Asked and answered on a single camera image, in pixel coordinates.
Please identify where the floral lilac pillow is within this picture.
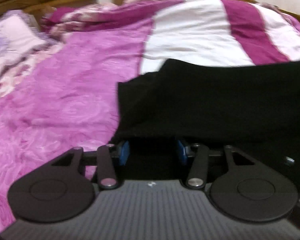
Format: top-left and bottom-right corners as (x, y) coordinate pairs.
(0, 10), (51, 75)

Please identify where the folded purple floral quilt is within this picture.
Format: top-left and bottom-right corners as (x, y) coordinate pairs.
(41, 0), (184, 40)

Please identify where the black knit cardigan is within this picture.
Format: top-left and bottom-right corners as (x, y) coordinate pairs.
(111, 59), (300, 180)

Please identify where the purple white bed cover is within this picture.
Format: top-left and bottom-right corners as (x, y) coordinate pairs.
(0, 0), (300, 231)

